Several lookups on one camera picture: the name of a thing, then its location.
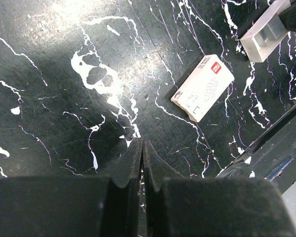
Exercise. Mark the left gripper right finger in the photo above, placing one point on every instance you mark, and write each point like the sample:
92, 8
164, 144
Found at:
210, 207

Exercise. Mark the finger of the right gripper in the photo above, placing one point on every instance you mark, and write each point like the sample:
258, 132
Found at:
288, 17

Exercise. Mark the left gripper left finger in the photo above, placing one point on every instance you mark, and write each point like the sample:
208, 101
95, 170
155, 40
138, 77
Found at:
94, 206

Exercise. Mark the staple box tray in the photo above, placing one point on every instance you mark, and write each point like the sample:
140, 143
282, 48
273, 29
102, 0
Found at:
266, 33

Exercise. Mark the white staple box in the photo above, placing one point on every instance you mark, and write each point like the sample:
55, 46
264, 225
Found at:
203, 87

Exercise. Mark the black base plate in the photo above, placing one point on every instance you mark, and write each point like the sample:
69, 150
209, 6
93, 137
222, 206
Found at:
272, 157

